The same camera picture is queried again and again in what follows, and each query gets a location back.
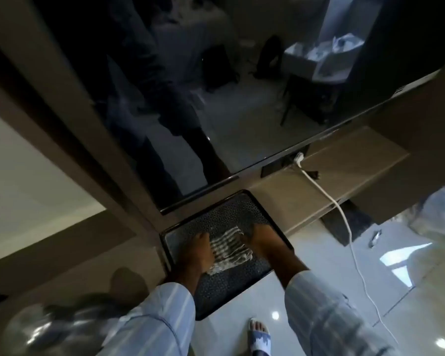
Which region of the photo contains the person's left hand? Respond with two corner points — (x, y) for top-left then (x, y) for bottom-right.
(186, 231), (212, 270)

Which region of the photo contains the person's right hand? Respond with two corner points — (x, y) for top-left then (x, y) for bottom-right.
(243, 223), (279, 258)

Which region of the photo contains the white grey striped cloth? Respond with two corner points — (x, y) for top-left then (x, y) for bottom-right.
(206, 226), (254, 276)

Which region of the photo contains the person's right forearm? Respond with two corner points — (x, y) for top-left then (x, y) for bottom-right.
(259, 247), (394, 356)

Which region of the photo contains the person's left forearm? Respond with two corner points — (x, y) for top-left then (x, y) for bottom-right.
(103, 258), (210, 356)

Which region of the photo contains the black textured tray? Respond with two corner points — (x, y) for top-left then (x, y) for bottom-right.
(159, 189), (294, 322)

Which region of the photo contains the dark stone panel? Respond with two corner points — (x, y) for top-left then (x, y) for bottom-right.
(320, 200), (374, 246)

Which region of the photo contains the white blue sandal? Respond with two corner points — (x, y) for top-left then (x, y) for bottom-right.
(247, 317), (272, 356)

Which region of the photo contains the beige wooden shelf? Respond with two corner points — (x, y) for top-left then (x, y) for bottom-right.
(241, 125), (411, 238)

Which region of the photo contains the large black television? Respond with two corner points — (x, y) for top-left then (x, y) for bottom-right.
(33, 0), (443, 216)

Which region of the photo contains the white plastic bag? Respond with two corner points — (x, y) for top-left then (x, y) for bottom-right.
(409, 179), (445, 242)

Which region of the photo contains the black wall socket panel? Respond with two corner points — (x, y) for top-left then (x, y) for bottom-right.
(260, 144), (311, 178)

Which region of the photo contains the white charger cable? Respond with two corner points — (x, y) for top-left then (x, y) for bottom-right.
(300, 167), (400, 346)

